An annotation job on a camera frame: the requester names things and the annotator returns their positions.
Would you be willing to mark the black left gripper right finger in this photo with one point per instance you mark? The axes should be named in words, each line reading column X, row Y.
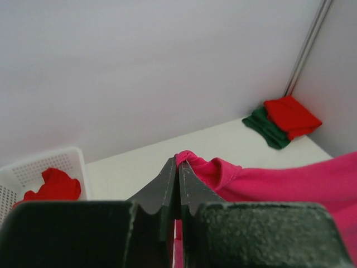
column 194, row 194

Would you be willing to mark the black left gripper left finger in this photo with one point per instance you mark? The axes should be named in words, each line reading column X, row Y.
column 152, row 229

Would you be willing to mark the pink t shirt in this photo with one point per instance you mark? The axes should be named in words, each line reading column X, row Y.
column 331, row 183

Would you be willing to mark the folded green t shirt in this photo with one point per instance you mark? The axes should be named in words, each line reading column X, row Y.
column 273, row 135

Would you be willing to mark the red t shirt in basket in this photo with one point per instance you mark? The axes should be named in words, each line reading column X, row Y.
column 57, row 186

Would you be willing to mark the folded red t shirt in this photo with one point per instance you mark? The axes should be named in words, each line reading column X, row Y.
column 291, row 117

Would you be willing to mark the white perforated plastic basket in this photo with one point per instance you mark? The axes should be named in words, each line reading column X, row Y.
column 26, row 175

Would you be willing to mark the right aluminium frame post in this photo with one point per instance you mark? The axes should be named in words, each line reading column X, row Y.
column 309, row 41

